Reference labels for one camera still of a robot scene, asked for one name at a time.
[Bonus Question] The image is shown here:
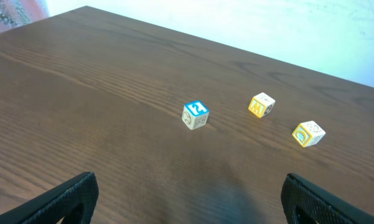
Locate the yellow W block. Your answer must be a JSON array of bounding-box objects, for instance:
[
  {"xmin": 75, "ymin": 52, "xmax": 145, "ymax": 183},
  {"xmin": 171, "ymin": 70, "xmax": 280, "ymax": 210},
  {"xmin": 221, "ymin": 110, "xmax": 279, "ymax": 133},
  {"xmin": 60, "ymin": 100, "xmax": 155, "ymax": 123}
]
[{"xmin": 248, "ymin": 92, "xmax": 276, "ymax": 118}]

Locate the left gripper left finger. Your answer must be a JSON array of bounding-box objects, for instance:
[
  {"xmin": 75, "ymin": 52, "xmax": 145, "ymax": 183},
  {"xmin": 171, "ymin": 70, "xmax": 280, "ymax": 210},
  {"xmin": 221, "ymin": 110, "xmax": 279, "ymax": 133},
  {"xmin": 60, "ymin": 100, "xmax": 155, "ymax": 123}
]
[{"xmin": 0, "ymin": 172, "xmax": 99, "ymax": 224}]

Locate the blue number 2 block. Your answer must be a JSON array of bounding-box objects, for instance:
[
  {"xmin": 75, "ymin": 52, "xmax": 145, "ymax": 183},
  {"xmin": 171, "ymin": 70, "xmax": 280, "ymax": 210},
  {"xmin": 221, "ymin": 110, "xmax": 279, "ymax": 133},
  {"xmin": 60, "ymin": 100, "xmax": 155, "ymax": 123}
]
[{"xmin": 182, "ymin": 100, "xmax": 210, "ymax": 130}]

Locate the yellow C block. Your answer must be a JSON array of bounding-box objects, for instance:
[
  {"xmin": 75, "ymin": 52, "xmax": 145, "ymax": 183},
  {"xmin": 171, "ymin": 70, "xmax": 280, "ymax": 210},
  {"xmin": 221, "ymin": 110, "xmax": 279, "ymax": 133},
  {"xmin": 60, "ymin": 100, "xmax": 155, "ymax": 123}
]
[{"xmin": 292, "ymin": 121, "xmax": 326, "ymax": 147}]

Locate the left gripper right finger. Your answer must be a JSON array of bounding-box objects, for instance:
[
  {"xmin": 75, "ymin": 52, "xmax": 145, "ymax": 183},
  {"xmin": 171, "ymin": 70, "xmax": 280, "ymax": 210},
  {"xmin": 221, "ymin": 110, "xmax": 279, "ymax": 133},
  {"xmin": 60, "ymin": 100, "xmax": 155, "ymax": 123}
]
[{"xmin": 281, "ymin": 173, "xmax": 374, "ymax": 224}]

